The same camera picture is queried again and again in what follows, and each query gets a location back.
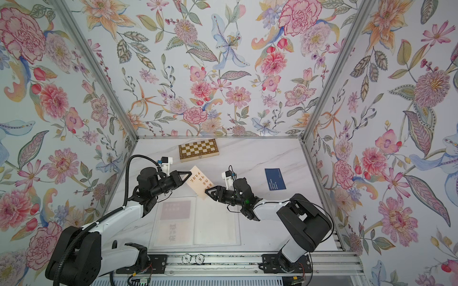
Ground white photo album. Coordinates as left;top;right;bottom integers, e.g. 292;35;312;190
149;197;240;249

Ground aluminium corner post right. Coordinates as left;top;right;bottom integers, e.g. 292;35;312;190
301;0;374;143

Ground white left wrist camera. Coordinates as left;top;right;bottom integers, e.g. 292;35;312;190
160;157;173;176

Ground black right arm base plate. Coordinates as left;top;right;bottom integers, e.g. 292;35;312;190
258;253;312;274

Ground wooden folding chess board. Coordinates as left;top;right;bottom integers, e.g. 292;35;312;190
178;139;219;162

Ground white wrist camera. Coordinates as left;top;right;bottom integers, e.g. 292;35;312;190
160;157;173;176
221;170;235;191

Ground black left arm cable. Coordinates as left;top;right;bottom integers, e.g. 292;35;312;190
52;154;162;286

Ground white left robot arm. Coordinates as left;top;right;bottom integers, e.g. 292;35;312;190
45;168;192;286

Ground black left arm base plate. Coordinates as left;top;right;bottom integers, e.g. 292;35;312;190
115;255;168;275

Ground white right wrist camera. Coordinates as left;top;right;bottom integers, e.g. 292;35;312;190
221;170;235;191

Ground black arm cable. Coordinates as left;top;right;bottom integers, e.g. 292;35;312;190
52;154;162;286
227;165;335;286

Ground beige card red characters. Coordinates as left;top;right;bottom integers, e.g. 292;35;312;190
155;222;193;247

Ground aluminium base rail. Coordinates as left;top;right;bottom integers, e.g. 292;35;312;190
92;251;366;286

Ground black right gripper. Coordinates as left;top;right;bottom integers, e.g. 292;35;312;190
207;187;248;209

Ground aluminium corner post left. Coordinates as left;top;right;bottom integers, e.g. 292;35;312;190
50;0;139;144

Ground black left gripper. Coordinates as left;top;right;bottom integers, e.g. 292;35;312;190
150;171;192;198

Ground dark blue card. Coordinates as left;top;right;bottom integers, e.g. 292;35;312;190
265;168;286;191

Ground pale beige card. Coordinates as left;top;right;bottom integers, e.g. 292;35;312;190
186;166;215;200

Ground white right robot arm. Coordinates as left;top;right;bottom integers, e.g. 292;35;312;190
205;178;333;265

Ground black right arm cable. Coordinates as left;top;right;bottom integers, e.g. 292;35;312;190
227;165;335;286

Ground aluminium corner post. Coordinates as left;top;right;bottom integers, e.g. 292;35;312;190
50;0;139;144
301;0;374;143

